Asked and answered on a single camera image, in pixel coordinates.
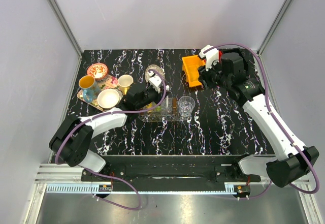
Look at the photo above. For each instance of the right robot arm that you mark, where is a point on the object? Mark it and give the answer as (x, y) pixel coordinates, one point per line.
(292, 159)

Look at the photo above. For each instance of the clear acrylic tray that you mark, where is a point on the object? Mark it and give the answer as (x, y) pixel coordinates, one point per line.
(162, 118)

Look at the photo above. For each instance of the yellow bin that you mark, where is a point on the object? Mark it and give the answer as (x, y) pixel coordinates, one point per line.
(190, 66)

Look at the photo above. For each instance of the clear toothbrush holder rack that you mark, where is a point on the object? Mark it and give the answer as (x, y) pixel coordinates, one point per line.
(170, 107)

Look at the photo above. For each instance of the orange patterned bowl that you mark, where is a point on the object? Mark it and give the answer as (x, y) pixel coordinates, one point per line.
(98, 71)

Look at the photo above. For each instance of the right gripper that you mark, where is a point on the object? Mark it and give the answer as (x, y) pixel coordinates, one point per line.
(204, 77)

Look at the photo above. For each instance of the blue butterfly mug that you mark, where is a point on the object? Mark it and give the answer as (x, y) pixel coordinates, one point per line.
(90, 88)

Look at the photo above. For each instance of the yellow mug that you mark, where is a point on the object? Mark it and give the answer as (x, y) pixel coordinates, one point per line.
(124, 83)

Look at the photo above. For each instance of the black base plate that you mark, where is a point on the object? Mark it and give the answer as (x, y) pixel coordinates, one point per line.
(208, 167)

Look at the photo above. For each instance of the white scalloped bowl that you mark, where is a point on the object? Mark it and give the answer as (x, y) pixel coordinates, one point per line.
(108, 98)

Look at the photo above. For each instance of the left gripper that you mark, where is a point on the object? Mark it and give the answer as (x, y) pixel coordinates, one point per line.
(159, 96)

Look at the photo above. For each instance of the clear glass tumbler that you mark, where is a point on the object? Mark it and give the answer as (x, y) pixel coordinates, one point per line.
(186, 105)

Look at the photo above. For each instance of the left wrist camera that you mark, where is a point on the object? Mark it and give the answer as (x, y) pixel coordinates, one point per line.
(155, 80)

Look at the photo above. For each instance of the black bin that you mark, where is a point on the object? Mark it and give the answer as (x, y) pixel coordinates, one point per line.
(248, 59)

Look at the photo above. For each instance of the aluminium rail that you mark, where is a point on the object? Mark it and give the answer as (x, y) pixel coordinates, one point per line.
(64, 179)

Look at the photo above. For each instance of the yellow toothpaste tube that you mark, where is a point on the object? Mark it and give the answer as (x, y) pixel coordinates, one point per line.
(149, 106)

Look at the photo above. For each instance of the speckled saucer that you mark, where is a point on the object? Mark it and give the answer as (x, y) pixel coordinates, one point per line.
(152, 69)

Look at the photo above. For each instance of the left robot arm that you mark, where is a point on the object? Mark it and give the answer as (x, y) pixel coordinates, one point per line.
(71, 142)

